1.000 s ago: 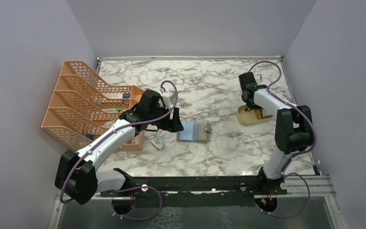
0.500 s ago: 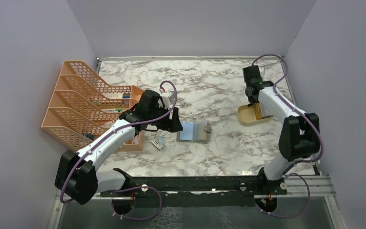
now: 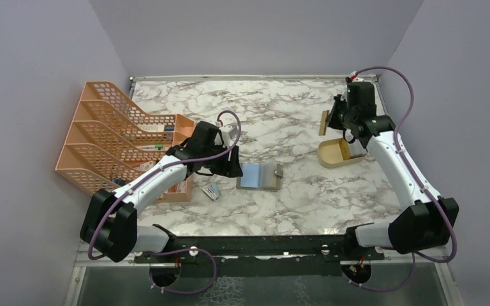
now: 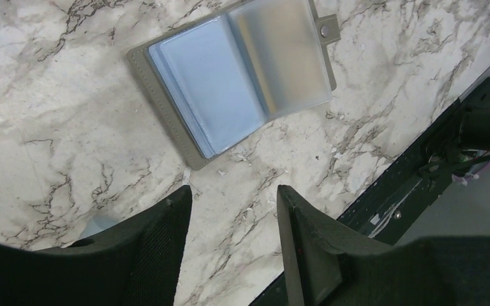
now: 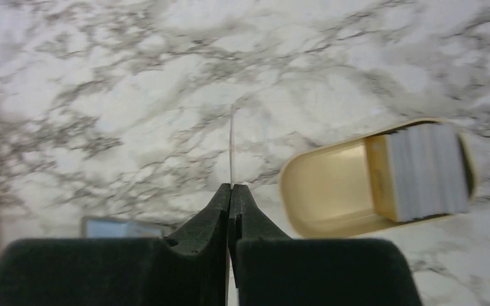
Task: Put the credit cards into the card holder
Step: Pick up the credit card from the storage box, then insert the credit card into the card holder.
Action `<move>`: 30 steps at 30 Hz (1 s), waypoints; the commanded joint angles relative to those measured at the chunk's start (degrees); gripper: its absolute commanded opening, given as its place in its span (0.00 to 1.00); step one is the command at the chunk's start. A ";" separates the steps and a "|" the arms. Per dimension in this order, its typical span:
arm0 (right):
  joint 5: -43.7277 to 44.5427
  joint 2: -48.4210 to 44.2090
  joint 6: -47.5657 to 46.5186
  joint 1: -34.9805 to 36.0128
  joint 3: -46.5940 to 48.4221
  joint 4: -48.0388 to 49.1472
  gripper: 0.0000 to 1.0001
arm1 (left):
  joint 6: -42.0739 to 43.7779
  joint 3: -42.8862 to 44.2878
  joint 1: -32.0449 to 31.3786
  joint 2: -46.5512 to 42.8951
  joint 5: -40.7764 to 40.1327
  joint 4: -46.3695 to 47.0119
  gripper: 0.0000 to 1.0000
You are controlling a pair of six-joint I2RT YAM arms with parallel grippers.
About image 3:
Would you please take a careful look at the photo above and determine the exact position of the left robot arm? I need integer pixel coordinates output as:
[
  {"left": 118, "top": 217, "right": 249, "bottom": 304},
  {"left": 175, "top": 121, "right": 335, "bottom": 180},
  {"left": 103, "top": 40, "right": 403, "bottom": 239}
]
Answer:
[{"left": 80, "top": 121, "right": 242, "bottom": 262}]

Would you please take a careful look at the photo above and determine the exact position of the small blue white clip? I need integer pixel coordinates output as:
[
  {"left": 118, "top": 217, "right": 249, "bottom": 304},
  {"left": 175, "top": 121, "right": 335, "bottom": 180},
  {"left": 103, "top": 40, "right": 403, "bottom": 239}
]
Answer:
[{"left": 202, "top": 182, "right": 221, "bottom": 201}]

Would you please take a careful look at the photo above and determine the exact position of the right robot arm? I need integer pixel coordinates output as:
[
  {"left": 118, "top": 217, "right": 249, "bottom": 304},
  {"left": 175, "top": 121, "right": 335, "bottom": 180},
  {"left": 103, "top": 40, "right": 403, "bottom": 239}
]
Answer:
[{"left": 326, "top": 81, "right": 459, "bottom": 259}]

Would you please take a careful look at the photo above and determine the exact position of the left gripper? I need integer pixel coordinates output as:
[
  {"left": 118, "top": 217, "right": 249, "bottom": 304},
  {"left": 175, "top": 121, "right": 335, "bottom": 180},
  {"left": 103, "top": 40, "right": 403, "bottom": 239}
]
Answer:
[{"left": 202, "top": 141, "right": 243, "bottom": 178}]

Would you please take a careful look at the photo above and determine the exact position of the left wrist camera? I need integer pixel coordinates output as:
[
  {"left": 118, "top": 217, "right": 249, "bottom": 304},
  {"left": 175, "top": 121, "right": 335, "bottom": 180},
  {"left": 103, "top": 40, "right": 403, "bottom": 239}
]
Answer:
[{"left": 214, "top": 125, "right": 237, "bottom": 147}]

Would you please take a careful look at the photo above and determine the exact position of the orange mesh file organizer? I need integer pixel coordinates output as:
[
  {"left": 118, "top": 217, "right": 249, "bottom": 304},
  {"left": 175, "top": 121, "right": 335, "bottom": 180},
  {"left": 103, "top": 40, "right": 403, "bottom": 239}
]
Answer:
[{"left": 55, "top": 81, "right": 195, "bottom": 194}]

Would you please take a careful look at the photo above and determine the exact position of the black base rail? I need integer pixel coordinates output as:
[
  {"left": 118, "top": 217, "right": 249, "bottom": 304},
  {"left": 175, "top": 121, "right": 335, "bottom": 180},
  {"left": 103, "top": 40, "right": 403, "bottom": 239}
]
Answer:
[{"left": 132, "top": 229, "right": 384, "bottom": 278}]

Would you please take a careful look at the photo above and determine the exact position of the yellow oval card tray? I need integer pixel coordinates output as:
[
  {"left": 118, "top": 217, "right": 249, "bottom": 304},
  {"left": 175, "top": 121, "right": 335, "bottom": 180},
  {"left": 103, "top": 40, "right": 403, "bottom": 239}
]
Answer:
[{"left": 316, "top": 138, "right": 366, "bottom": 168}]

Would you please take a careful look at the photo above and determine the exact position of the grey card holder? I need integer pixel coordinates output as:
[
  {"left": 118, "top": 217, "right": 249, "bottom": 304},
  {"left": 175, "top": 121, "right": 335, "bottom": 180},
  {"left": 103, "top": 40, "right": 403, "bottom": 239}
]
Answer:
[{"left": 236, "top": 163, "right": 283, "bottom": 191}]

